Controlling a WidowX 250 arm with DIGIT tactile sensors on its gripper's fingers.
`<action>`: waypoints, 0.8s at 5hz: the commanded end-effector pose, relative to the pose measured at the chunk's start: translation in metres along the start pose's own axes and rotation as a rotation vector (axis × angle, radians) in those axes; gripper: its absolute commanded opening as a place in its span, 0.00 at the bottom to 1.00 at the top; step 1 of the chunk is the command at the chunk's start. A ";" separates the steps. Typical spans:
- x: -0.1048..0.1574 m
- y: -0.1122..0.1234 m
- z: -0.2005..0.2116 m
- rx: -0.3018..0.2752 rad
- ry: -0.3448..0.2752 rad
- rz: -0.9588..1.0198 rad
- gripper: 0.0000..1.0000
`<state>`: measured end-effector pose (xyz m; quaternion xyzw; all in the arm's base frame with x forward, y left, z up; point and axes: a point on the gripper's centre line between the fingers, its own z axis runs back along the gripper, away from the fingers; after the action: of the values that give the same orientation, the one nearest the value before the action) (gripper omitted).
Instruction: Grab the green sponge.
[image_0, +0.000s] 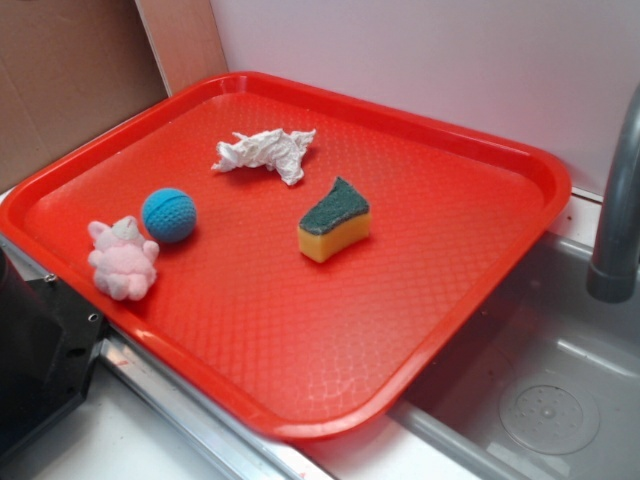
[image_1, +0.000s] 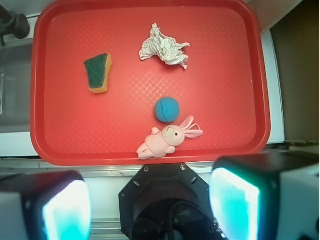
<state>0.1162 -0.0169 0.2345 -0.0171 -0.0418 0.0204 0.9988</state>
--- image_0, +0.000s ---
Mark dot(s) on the grey toy sink basin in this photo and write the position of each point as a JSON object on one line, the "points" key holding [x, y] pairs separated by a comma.
{"points": [[542, 381]]}

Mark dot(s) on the grey toy faucet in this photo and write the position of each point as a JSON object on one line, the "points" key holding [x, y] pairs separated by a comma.
{"points": [[614, 263]]}

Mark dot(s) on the blue dimpled ball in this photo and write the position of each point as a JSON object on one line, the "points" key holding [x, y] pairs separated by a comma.
{"points": [[169, 215]]}

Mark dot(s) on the crumpled white paper towel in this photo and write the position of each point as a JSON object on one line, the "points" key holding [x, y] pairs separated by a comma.
{"points": [[275, 150]]}

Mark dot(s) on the brown cardboard panel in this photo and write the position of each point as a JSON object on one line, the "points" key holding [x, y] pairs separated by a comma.
{"points": [[71, 70]]}

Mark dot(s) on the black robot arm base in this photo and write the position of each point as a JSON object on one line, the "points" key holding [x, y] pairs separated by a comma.
{"points": [[50, 339]]}

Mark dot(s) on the pink plush toy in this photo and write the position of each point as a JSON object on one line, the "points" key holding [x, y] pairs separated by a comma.
{"points": [[123, 259]]}

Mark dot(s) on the green and yellow sponge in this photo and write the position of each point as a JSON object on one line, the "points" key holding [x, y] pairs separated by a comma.
{"points": [[339, 220]]}

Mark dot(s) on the red plastic tray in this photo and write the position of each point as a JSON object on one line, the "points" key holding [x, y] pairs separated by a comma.
{"points": [[294, 348]]}

